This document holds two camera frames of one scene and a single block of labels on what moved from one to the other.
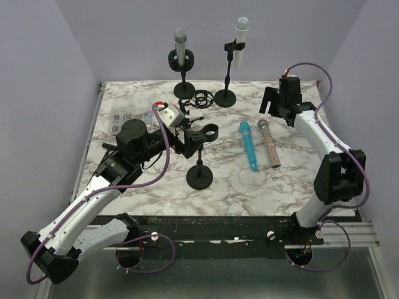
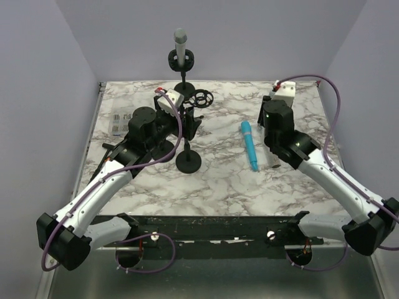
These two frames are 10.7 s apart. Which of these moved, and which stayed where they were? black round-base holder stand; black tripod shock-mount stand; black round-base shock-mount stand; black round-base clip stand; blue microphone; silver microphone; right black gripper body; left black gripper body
Moved: black round-base clip stand; right black gripper body; left black gripper body; black round-base holder stand
Stayed: blue microphone; black tripod shock-mount stand; silver microphone; black round-base shock-mount stand
